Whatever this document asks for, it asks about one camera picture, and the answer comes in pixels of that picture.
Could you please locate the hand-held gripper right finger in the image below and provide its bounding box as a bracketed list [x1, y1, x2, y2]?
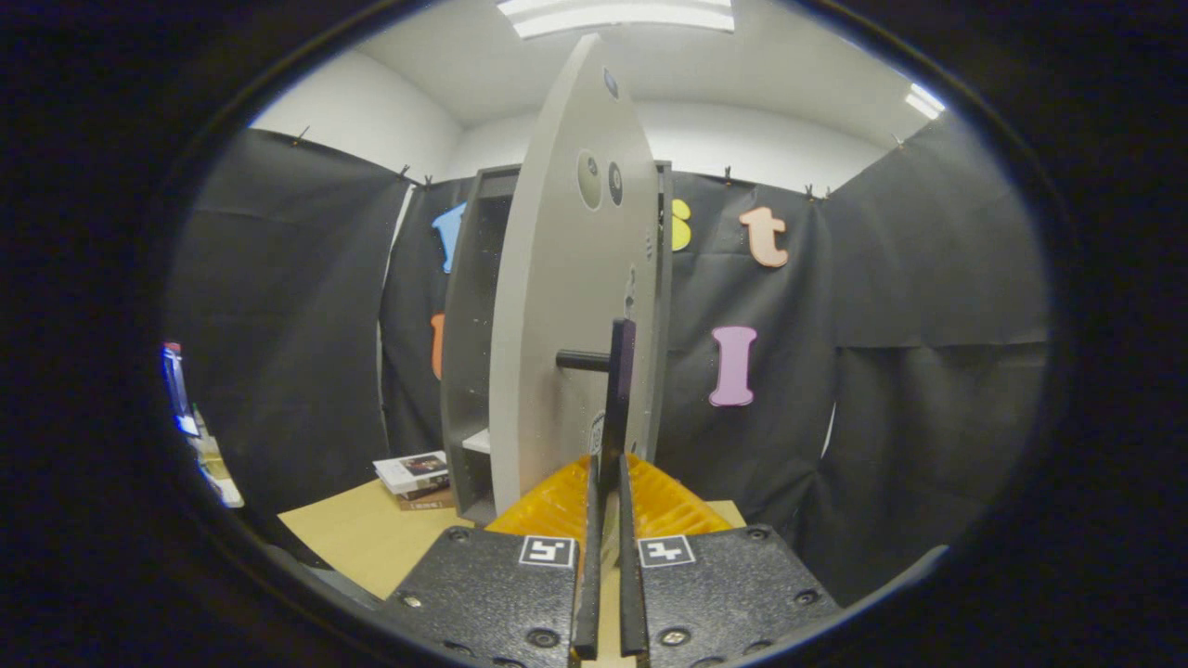
[617, 453, 844, 668]

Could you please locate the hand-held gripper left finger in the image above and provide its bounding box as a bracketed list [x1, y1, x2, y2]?
[381, 453, 602, 668]

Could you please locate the black door handle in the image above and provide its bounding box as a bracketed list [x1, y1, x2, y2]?
[556, 318, 639, 493]

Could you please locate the grey shoe cabinet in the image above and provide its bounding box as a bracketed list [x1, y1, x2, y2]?
[440, 160, 675, 528]

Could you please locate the stack of books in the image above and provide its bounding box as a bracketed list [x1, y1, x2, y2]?
[373, 451, 458, 512]

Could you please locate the black backdrop cloth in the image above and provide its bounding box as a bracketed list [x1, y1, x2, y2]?
[167, 111, 1054, 609]

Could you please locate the blue and white item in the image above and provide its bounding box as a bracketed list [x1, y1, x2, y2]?
[162, 341, 244, 508]

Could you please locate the long ceiling light panel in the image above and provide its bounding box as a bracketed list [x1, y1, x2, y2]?
[497, 0, 736, 40]

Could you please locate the small ceiling light panel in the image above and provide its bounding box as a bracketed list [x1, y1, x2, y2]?
[905, 83, 947, 121]

